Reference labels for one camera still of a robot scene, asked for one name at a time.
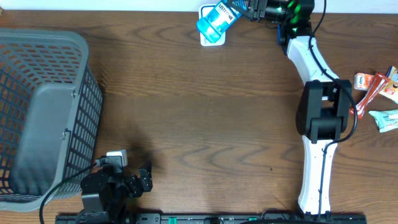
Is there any small orange snack box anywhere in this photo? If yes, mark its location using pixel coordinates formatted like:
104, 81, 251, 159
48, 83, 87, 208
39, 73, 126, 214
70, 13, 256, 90
353, 73, 374, 91

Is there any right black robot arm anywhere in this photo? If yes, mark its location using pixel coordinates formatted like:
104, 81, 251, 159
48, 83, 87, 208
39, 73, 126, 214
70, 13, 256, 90
227, 0, 353, 217

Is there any orange chocolate bar wrapper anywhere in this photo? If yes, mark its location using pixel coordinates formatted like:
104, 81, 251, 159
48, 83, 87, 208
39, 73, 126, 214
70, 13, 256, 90
349, 73, 391, 119

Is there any teal wet wipes pack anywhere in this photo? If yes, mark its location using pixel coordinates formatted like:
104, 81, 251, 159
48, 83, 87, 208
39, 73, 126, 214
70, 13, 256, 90
369, 110, 397, 133

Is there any cream snack bag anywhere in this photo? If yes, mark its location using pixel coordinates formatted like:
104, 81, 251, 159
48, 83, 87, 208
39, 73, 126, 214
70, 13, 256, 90
379, 66, 398, 103

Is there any grey plastic shopping basket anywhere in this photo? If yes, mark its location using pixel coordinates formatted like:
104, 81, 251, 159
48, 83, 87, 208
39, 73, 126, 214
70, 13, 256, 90
1, 28, 103, 212

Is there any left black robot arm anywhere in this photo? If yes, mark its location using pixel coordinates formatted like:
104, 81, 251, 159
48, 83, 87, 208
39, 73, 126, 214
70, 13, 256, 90
76, 161, 153, 224

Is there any blue mouthwash bottle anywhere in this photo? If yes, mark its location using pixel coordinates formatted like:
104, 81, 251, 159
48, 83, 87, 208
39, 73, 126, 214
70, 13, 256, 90
196, 0, 242, 47

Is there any white barcode scanner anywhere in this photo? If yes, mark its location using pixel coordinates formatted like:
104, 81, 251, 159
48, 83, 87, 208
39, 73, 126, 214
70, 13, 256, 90
198, 3, 226, 47

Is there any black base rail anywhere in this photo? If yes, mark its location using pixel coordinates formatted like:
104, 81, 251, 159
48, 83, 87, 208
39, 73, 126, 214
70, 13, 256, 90
55, 211, 367, 224

